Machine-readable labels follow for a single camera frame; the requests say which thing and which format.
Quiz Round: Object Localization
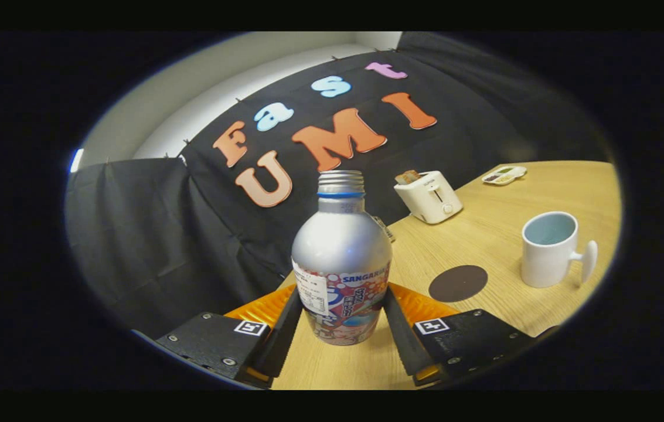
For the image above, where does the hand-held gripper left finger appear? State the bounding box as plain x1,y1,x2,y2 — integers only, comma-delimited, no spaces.
156,285,303,389

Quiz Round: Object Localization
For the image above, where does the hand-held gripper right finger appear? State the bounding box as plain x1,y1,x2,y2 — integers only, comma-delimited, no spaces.
383,283,534,387

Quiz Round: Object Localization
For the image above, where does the dark round coaster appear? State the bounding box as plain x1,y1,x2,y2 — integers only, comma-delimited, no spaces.
428,265,489,303

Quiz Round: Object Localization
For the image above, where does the silver juice bottle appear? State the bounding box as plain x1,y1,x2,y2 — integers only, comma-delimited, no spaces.
291,170,393,346

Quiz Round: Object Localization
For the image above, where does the white cup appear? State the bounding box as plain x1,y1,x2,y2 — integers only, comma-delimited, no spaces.
521,211,598,288

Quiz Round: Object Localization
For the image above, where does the black backdrop cloth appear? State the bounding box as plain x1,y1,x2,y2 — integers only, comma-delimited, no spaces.
65,32,608,338

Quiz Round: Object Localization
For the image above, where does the white toaster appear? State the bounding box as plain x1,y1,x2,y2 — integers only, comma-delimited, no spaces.
393,171,464,224

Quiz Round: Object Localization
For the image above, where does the wooden table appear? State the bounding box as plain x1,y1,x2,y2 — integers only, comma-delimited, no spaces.
273,160,624,390

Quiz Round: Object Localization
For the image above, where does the white divided sauce tray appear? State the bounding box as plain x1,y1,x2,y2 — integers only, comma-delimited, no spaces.
482,166,527,186

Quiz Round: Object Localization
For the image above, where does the metal wire utensil holder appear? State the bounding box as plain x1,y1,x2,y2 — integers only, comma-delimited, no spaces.
373,216,396,243

